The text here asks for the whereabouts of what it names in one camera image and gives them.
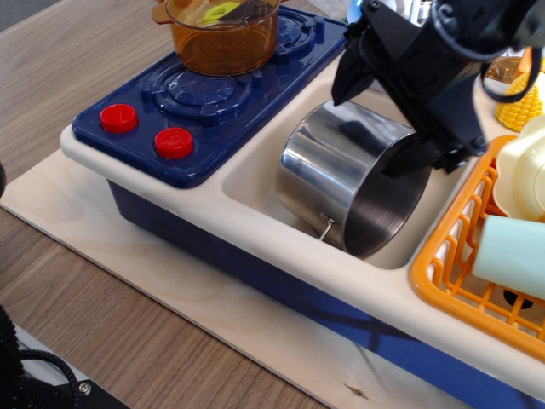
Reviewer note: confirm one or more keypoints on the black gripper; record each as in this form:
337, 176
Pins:
428, 81

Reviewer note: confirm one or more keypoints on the stainless steel pot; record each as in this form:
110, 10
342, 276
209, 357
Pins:
331, 174

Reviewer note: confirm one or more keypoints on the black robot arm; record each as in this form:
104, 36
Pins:
481, 31

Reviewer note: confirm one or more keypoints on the cream toy kitchen sink unit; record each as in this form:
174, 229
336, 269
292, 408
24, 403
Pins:
234, 220

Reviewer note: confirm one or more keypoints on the amber transparent plastic pot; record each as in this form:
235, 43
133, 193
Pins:
240, 42

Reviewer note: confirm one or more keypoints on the yellow toy corn cob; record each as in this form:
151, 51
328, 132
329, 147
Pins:
516, 115

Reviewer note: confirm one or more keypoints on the cream plastic dish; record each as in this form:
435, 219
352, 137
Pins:
519, 188

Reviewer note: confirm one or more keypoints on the orange dish rack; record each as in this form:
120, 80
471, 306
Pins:
442, 273

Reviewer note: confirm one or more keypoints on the light blue plastic cup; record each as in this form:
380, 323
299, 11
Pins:
511, 254

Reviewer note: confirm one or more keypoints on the blue toy stove top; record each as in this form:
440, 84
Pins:
222, 113

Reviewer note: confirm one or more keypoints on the green toy utensil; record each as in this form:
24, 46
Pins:
219, 11

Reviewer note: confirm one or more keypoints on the right red stove knob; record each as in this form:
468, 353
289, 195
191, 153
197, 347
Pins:
173, 143

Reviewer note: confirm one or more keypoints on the red stove knob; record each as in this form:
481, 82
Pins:
118, 118
173, 143

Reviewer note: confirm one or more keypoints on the left red stove knob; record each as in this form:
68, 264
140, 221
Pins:
118, 118

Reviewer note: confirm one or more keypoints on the light plywood board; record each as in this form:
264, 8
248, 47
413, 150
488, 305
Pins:
158, 327

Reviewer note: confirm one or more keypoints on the black metal bracket with screw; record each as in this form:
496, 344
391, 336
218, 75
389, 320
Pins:
90, 395

